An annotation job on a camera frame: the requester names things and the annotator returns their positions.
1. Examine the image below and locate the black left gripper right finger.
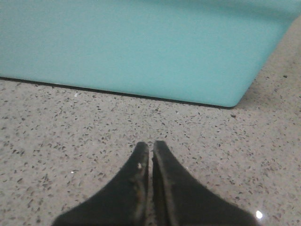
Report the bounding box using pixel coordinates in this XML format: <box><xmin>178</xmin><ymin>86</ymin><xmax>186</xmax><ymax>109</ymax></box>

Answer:
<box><xmin>152</xmin><ymin>141</ymin><xmax>259</xmax><ymax>226</ymax></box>

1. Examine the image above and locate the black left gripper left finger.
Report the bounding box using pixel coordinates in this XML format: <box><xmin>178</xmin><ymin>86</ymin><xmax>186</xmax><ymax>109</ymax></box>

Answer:
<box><xmin>53</xmin><ymin>142</ymin><xmax>149</xmax><ymax>226</ymax></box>

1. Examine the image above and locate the light blue box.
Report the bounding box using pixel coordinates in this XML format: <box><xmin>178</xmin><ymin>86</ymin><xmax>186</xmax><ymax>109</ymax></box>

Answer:
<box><xmin>0</xmin><ymin>0</ymin><xmax>301</xmax><ymax>108</ymax></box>

